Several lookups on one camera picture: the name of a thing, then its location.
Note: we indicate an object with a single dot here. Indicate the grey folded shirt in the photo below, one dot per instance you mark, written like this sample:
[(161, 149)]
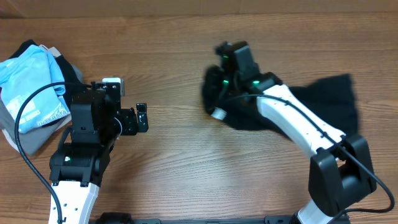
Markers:
[(34, 139)]

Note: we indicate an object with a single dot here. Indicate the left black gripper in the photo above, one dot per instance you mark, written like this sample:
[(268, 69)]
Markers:
[(130, 126)]

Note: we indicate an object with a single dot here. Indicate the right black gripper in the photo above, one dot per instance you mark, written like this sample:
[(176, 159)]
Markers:
[(210, 78)]

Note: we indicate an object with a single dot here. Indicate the black folded shirt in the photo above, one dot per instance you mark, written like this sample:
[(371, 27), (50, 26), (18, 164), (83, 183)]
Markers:
[(70, 72)]

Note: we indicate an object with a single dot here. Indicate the beige folded shirt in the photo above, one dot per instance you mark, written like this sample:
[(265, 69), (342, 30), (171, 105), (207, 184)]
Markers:
[(47, 111)]

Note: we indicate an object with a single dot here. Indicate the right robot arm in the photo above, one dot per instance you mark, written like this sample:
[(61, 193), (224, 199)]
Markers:
[(320, 118)]

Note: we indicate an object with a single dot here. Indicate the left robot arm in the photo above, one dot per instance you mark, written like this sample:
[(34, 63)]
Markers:
[(83, 153)]

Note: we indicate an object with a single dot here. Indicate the black t-shirt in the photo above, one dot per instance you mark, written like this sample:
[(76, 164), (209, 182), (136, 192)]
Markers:
[(332, 99)]

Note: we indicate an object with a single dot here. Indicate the light blue folded shirt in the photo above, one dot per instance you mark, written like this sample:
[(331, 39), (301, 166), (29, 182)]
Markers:
[(23, 75)]

